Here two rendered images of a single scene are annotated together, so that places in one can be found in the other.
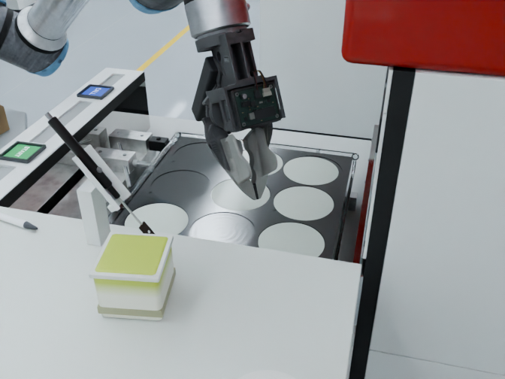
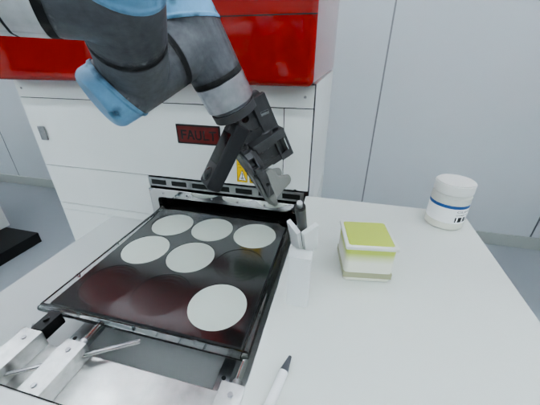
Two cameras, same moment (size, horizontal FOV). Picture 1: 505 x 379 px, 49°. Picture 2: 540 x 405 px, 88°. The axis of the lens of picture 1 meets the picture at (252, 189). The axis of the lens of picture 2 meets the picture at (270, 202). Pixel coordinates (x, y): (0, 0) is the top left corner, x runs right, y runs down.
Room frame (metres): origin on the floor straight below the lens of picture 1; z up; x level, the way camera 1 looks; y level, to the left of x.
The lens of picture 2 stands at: (0.62, 0.49, 1.28)
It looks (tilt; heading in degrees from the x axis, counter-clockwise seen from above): 28 degrees down; 270
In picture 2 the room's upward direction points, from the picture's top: straight up
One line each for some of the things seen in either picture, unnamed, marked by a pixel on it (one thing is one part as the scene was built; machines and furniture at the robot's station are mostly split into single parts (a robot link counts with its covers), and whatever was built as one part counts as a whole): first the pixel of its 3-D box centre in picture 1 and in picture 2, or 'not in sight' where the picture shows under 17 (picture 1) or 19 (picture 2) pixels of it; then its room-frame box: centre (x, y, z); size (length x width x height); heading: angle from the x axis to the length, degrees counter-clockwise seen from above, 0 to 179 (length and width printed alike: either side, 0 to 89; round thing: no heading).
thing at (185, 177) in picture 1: (240, 195); (190, 257); (0.79, 0.02, 0.90); 0.34 x 0.34 x 0.01; 76
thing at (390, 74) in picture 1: (390, 95); (161, 160); (0.92, -0.24, 1.02); 0.81 x 0.03 x 0.40; 166
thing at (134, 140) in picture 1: (131, 140); (10, 358); (0.99, 0.24, 0.89); 0.08 x 0.03 x 0.03; 76
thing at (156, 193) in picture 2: (366, 208); (222, 210); (0.75, -0.19, 0.89); 0.44 x 0.02 x 0.10; 166
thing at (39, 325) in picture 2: (158, 143); (48, 323); (0.98, 0.18, 0.90); 0.04 x 0.02 x 0.03; 76
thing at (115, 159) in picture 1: (113, 159); (55, 372); (0.91, 0.26, 0.89); 0.08 x 0.03 x 0.03; 76
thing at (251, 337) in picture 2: not in sight; (273, 272); (0.62, 0.07, 0.90); 0.37 x 0.01 x 0.01; 76
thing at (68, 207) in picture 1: (96, 195); (109, 399); (0.84, 0.28, 0.87); 0.36 x 0.08 x 0.03; 166
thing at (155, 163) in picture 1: (141, 181); (134, 329); (0.84, 0.20, 0.90); 0.38 x 0.01 x 0.01; 166
